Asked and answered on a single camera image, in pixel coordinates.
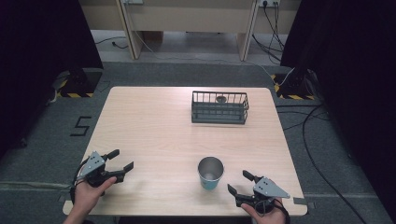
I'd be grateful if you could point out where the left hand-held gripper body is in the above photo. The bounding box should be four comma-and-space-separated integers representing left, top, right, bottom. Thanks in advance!
80, 150, 119, 189

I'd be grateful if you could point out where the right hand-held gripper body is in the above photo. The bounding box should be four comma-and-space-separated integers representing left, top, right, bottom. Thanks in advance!
245, 175, 291, 215

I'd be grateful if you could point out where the teal metal cup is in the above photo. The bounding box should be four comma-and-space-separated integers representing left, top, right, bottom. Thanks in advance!
197, 156, 225, 191

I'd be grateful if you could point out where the person's right hand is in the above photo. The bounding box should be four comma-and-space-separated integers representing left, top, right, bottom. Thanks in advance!
240, 202, 287, 224

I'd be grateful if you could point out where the person's left hand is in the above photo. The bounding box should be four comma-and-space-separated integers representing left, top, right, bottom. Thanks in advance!
73, 175, 119, 217

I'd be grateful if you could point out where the stand base with hazard tape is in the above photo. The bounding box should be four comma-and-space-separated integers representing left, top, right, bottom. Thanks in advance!
57, 67, 104, 99
272, 68, 317, 102

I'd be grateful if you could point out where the black curtain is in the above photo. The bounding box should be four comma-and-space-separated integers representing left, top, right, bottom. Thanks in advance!
0, 0, 105, 161
279, 0, 396, 216

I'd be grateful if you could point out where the beige desk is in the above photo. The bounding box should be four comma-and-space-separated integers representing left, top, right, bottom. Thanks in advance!
78, 0, 303, 62

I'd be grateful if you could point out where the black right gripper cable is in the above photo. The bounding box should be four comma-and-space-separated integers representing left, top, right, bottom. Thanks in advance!
255, 198, 291, 224

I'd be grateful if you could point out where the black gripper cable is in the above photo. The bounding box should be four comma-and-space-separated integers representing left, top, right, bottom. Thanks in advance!
69, 157, 92, 205
255, 198, 291, 224

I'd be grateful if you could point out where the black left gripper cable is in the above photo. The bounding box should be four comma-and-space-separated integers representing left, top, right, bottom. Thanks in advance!
69, 157, 92, 205

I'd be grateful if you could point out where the long black floor cable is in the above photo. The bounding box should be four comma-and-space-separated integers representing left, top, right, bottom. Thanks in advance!
302, 104, 370, 224

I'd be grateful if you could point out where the dark wire basket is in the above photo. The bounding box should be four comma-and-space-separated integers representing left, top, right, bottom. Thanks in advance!
191, 90, 250, 125

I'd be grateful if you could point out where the black cable with plug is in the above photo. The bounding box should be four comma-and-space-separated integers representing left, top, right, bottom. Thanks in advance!
94, 35, 130, 50

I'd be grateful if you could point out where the black power cable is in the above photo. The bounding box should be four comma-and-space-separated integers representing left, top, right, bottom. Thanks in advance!
262, 1, 286, 52
251, 33, 283, 63

